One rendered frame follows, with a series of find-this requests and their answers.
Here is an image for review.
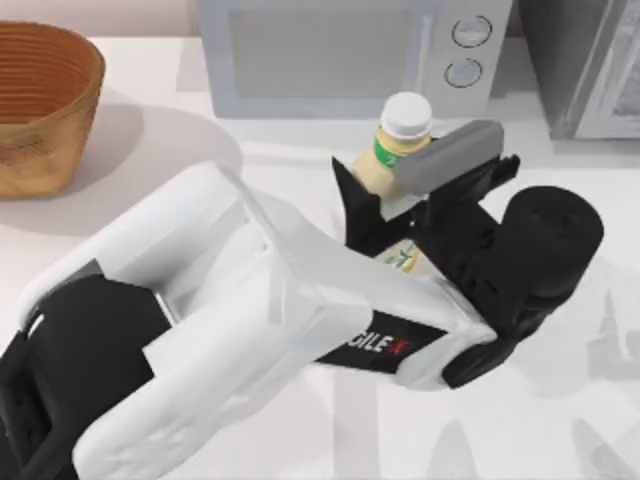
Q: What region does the cream bottle with white cap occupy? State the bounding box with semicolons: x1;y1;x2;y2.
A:
349;92;434;279

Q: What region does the round microwave knob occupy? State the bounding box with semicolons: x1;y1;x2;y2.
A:
451;14;483;46
444;56;484;91

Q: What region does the microwave oven door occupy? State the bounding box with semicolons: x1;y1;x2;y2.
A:
196;0;442;119

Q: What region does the pale microwave oven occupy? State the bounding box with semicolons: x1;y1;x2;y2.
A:
194;0;514;120

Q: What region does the brown woven basket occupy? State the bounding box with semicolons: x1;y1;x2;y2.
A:
0;19;107;201

